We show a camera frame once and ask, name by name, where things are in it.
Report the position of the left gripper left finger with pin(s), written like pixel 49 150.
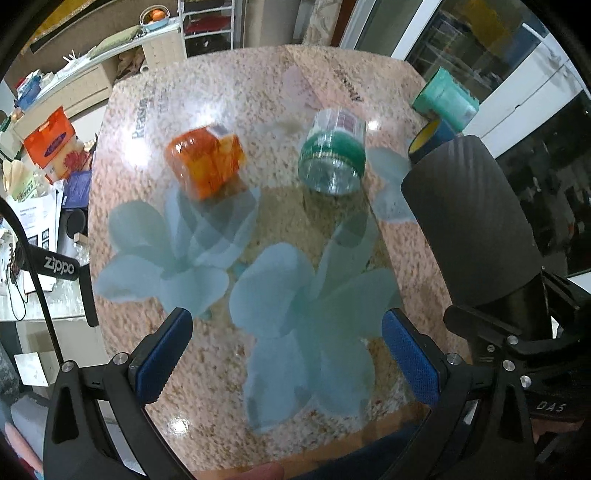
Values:
pixel 77 444

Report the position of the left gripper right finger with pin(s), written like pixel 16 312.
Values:
pixel 468 432

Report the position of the black carbon-pattern tumbler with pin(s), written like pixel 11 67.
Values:
pixel 479 234

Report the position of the blue cup yellow inside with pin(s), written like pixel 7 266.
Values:
pixel 436 133

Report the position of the black Zippo box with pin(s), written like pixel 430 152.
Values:
pixel 43 262

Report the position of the green lid clear jar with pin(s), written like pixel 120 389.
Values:
pixel 333 158

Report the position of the orange snack jar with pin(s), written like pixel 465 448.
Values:
pixel 203 160

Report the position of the teal box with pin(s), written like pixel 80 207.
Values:
pixel 444 97

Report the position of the orange shopping bag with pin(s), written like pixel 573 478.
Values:
pixel 45 142

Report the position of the cream TV cabinet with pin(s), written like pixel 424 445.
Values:
pixel 91 80

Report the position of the patterned curtain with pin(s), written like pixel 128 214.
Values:
pixel 328 22

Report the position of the green cushion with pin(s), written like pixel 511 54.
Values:
pixel 115 40

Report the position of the fruit bowl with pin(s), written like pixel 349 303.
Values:
pixel 154 18

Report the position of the white metal shelf rack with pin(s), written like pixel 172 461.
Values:
pixel 210 26

